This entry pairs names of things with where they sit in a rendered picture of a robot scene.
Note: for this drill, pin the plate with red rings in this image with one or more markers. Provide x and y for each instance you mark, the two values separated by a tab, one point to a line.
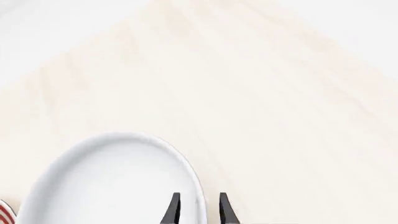
5	213

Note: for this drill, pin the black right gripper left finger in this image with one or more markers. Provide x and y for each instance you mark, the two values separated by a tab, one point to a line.
174	211

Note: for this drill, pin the white bowl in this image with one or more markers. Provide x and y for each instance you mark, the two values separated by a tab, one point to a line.
112	179

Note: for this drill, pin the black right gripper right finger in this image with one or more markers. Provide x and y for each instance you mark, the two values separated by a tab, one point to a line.
226	212

